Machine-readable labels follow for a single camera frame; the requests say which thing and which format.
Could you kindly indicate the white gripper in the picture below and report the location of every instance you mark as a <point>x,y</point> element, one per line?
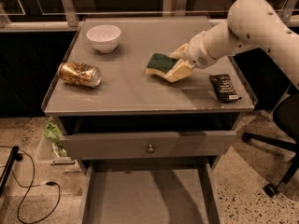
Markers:
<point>197,51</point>

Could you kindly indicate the green yellow sponge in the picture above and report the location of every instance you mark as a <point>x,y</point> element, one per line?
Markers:
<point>160,64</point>

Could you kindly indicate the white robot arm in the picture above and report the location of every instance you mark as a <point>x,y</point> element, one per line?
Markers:
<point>250,24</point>

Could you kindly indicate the grey top drawer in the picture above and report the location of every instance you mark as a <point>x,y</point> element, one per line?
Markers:
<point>107,146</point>

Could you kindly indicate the grey drawer cabinet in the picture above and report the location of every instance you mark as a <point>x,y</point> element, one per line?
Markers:
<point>129,100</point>

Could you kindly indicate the round metal drawer knob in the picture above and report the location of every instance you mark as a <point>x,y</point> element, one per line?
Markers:
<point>150,149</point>

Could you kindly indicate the grey open middle drawer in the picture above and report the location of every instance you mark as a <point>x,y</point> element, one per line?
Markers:
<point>149,193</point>

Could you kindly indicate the black snack packet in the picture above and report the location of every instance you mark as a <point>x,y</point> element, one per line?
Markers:
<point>223,86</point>

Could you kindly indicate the white ceramic bowl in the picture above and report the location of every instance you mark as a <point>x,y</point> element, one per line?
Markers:
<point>104,38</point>

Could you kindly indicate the gold crushed soda can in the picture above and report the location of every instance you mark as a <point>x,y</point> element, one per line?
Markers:
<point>80,74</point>

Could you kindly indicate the black office chair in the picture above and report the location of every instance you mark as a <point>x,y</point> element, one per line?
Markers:
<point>286,117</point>

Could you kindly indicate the clear plastic bin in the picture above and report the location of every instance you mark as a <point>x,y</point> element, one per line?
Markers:
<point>43,155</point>

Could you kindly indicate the black stand leg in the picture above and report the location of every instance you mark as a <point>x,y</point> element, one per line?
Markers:
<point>10,161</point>

